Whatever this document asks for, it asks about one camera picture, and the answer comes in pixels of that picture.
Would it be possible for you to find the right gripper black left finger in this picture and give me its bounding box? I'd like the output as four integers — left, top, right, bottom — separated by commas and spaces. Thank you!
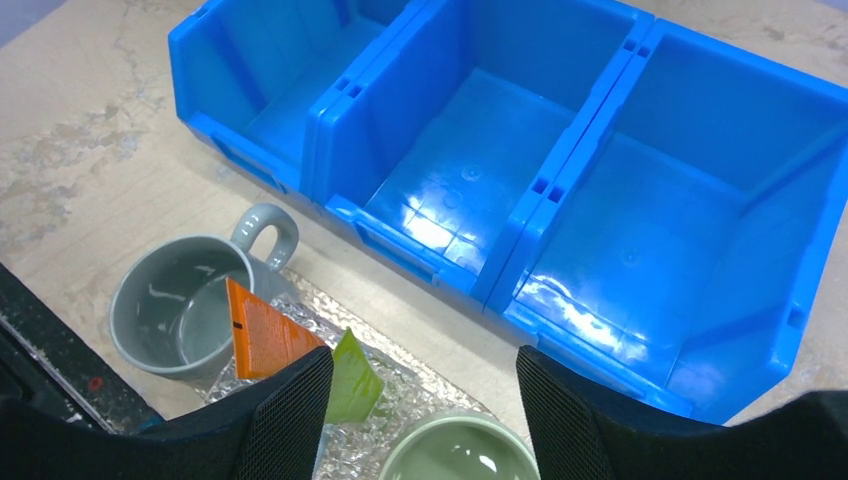
1, 346, 333, 479

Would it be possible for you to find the blue plastic divided bin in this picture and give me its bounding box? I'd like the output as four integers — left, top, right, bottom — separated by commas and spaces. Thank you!
168, 1, 847, 424

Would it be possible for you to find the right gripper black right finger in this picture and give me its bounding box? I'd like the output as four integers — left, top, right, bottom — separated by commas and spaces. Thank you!
516, 345, 847, 479

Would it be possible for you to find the clear textured oval tray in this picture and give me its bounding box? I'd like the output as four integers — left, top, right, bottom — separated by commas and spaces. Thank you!
205, 292, 498, 479

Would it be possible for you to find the light green mug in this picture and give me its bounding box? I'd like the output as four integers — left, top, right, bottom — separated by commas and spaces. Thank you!
379, 410, 540, 479

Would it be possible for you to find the black aluminium base frame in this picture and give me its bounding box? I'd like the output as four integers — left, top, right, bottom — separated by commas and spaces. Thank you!
1, 266, 164, 434

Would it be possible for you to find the grey mug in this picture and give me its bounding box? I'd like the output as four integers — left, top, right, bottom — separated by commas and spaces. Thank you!
110, 203, 299, 389

